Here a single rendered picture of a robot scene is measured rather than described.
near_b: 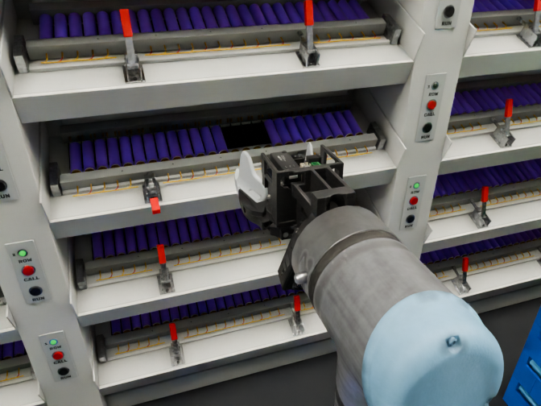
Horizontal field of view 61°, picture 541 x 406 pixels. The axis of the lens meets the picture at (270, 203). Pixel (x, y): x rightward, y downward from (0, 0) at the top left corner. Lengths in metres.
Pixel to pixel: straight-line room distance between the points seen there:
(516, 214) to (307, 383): 0.62
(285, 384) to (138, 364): 0.34
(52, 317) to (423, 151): 0.73
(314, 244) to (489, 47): 0.65
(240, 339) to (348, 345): 0.74
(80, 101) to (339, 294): 0.49
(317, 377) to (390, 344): 0.87
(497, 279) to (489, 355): 1.01
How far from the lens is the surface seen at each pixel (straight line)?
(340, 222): 0.38
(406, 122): 0.87
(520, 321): 1.44
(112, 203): 0.79
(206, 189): 0.79
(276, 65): 0.75
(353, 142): 0.88
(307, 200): 0.42
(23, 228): 0.79
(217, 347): 1.04
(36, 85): 0.72
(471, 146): 1.02
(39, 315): 0.90
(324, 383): 1.16
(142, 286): 0.90
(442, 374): 0.31
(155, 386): 1.12
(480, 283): 1.30
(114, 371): 1.04
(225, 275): 0.91
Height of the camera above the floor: 0.91
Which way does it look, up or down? 31 degrees down
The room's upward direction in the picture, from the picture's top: straight up
